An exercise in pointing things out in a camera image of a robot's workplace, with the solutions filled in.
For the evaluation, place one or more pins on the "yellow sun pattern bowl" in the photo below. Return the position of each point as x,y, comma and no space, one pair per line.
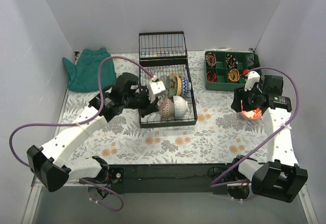
179,86

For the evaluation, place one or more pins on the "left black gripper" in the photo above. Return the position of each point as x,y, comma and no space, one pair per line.
149,105

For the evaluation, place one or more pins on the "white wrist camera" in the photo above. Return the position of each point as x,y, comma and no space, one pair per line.
156,88
252,77

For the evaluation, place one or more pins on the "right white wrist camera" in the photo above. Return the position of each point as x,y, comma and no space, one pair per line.
252,77

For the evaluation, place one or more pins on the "yellow coiled band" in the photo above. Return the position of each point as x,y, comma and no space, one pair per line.
233,76

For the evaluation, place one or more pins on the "red floral pattern bowl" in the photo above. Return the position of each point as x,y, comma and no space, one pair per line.
252,115

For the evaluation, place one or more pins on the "black wire dish rack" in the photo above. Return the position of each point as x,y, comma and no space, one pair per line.
165,55

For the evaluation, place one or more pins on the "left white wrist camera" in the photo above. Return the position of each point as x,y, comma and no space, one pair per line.
156,88

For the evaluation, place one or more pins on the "red black coiled band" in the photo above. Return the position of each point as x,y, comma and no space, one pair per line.
211,59

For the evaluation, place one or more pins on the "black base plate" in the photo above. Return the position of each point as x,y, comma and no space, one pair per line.
166,178

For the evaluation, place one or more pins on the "blue zigzag red bowl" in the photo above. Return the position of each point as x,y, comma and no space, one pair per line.
185,86

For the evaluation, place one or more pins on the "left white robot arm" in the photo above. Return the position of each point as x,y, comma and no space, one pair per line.
49,163

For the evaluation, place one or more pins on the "green compartment tray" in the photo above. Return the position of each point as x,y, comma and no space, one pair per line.
223,69

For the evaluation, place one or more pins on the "aluminium frame rail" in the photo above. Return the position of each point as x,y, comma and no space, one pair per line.
153,202

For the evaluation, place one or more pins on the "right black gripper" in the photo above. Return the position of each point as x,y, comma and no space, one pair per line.
239,103

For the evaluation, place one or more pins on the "orange black coiled band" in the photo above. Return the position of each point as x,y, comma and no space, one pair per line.
212,77

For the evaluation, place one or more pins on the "green cloth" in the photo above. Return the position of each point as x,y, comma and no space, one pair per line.
83,76

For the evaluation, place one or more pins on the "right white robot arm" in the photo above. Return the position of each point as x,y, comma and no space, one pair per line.
280,178

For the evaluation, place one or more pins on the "green celadon bowl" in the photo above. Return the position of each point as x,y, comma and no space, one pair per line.
171,86

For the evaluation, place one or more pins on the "dark patterned bowl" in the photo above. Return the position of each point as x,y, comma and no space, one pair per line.
167,108

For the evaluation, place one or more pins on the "black pink coiled band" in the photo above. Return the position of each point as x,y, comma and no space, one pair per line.
231,61

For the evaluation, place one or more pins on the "plain white bowl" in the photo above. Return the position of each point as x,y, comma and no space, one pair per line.
180,107

